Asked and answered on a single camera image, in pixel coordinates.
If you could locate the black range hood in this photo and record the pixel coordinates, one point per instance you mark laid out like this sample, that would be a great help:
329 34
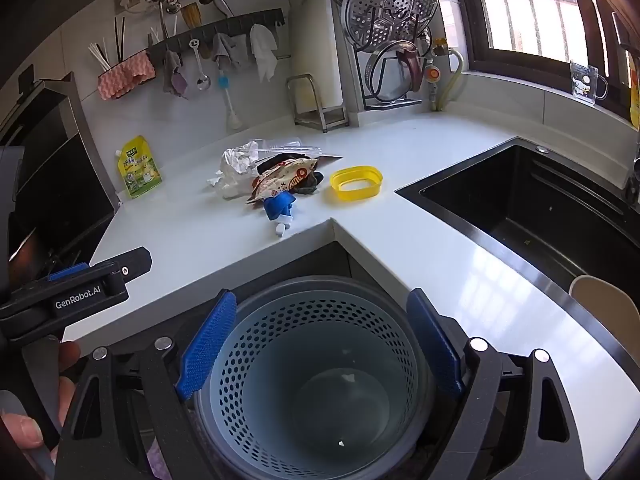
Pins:
55 185

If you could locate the white chopsticks bundle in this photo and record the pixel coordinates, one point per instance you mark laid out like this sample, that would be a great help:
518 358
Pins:
100 57

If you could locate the window with brown frame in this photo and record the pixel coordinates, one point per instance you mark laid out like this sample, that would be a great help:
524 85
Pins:
530 10

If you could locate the blue white bottle brush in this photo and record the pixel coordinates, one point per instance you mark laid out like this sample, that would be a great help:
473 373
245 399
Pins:
231 110

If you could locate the glass mug with print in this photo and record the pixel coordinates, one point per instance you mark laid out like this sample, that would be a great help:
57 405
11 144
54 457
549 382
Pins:
585 85

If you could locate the metal ladle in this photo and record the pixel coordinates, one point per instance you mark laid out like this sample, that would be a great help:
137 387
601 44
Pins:
159 10

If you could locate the small white plastic piece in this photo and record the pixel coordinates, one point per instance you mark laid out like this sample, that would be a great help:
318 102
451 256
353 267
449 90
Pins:
278 230

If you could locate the perforated steel steamer plate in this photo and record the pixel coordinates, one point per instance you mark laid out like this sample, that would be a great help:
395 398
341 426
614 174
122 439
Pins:
390 2

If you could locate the white cutting board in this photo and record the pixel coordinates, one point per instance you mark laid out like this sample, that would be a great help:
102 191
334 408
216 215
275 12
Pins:
320 45

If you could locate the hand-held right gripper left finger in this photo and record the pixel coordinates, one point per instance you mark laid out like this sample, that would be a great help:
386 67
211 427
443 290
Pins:
207 345

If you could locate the purple grey cloth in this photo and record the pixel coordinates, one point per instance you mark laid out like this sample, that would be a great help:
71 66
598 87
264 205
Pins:
175 77

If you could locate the steel pot lid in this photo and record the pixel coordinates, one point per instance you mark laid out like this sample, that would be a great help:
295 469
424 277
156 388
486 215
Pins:
387 77

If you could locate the metal spoon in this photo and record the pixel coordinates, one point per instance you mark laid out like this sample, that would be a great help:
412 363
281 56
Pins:
201 80

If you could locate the pink wavy sponge cloth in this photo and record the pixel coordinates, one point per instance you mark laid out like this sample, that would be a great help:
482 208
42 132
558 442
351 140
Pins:
125 77

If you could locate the yellow seasoning pouch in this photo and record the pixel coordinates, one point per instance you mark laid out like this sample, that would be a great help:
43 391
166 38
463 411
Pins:
140 170

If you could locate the clear crumpled plastic bag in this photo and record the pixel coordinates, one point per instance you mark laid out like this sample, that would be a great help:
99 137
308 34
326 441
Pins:
237 165

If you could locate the metal cutting board stand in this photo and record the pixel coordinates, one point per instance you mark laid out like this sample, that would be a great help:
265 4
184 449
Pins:
320 115

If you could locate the white dishcloth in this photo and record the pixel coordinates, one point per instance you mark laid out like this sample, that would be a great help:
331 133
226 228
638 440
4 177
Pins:
264 52

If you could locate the black kitchen sink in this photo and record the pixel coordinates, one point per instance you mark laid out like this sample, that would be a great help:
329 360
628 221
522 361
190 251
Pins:
530 210

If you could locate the yellow bottle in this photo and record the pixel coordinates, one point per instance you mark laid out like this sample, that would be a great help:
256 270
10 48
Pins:
635 92

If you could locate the grey bin with blue basket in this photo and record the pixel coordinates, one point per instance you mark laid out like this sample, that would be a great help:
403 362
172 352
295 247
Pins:
315 390

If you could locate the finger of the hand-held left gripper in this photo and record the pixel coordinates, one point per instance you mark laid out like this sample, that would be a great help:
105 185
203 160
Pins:
67 272
75 297

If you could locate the blue white plastic cap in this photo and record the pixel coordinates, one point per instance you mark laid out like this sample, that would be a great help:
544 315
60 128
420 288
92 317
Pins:
277 206

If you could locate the wooden spatula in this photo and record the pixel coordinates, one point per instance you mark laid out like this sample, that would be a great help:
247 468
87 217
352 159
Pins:
190 16

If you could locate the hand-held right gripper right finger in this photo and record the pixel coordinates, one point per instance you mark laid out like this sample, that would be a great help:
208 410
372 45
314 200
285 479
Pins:
434 345

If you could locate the person's left hand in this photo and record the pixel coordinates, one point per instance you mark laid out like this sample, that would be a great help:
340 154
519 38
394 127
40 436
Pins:
20 430

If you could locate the clear plastic cup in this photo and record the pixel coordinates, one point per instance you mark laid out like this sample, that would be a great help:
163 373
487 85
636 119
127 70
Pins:
290 147

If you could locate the white wall outlet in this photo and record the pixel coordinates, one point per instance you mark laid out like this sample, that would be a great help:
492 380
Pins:
127 1

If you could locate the brown white snack bag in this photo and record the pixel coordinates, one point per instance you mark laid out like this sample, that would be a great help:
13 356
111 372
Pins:
280 180

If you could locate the grey dishcloth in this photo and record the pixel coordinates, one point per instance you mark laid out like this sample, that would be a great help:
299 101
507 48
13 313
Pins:
229 50

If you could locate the cream round board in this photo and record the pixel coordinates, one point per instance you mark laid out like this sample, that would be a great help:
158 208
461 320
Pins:
607 310

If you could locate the black chopsticks bundle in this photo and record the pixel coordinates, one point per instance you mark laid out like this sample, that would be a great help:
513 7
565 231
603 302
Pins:
120 35

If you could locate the dark grey wall rack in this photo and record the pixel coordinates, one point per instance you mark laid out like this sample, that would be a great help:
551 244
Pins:
225 27

